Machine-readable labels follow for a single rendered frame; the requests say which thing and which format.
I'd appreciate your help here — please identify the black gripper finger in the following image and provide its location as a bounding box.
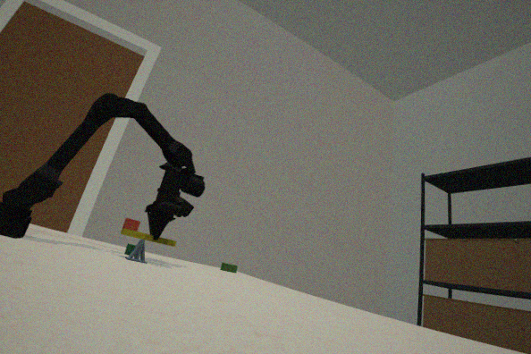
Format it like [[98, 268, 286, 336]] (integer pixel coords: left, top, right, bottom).
[[147, 213, 153, 235], [153, 213, 176, 240]]

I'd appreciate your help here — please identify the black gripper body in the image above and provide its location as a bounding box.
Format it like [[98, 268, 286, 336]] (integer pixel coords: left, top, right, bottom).
[[145, 183, 183, 217]]

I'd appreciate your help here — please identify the yellow bar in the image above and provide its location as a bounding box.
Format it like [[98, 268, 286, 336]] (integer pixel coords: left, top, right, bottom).
[[121, 218, 176, 247]]

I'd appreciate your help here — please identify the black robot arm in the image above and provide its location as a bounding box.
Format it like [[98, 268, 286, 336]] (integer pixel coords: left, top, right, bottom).
[[0, 93, 205, 239]]

